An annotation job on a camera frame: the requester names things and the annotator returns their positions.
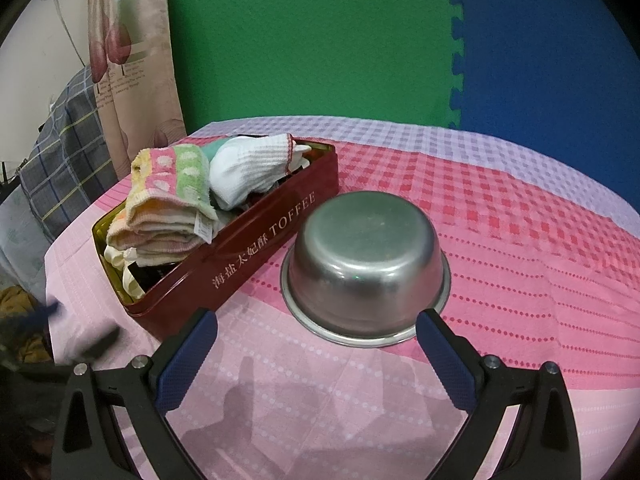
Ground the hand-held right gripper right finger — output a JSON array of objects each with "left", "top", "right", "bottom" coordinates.
[{"left": 415, "top": 308, "right": 581, "bottom": 480}]

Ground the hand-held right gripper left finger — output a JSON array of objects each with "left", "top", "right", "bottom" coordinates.
[{"left": 50, "top": 308, "right": 218, "bottom": 480}]

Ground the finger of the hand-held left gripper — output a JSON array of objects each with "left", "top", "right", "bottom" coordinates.
[
  {"left": 15, "top": 300, "right": 63, "bottom": 331},
  {"left": 70, "top": 327, "right": 121, "bottom": 361}
]

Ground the red tin box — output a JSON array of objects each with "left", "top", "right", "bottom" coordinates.
[{"left": 92, "top": 135, "right": 338, "bottom": 341}]

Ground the stainless steel bowl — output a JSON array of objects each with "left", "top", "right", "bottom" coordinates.
[{"left": 280, "top": 191, "right": 452, "bottom": 348}]

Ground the pastel striped towel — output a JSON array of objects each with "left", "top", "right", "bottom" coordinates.
[{"left": 106, "top": 144, "right": 218, "bottom": 267}]

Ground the mustard cloth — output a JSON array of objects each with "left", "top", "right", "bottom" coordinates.
[{"left": 0, "top": 285, "right": 53, "bottom": 366}]

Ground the pale grey cloth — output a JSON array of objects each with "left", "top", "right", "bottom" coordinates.
[{"left": 0, "top": 185, "right": 56, "bottom": 301}]

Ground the grey plaid cloth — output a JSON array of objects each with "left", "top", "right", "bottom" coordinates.
[{"left": 20, "top": 64, "right": 118, "bottom": 243}]

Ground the floral beige curtain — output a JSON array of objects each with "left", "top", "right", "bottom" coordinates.
[{"left": 87, "top": 0, "right": 188, "bottom": 181}]

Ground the blue foam mat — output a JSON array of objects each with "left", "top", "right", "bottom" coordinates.
[{"left": 442, "top": 0, "right": 640, "bottom": 186}]

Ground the green foam mat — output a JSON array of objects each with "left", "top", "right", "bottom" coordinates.
[{"left": 165, "top": 0, "right": 468, "bottom": 136}]

